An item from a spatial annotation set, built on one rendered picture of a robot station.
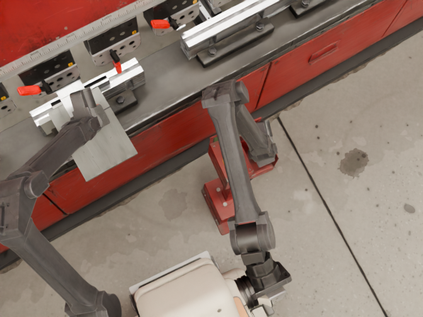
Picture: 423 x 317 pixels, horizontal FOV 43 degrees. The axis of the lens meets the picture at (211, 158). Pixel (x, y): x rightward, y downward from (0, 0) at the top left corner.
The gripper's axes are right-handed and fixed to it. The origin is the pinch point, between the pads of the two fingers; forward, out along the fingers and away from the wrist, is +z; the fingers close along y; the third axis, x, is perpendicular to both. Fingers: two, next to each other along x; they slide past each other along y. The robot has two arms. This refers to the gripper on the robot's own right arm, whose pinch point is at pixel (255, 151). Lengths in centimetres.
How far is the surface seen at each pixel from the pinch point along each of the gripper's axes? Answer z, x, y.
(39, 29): -62, 51, 50
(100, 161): -24, 52, 17
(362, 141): 72, -71, -20
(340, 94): 80, -73, 7
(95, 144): -22, 51, 23
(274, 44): -4.8, -20.5, 33.7
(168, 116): 0.6, 24.7, 24.2
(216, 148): -3.4, 13.7, 6.8
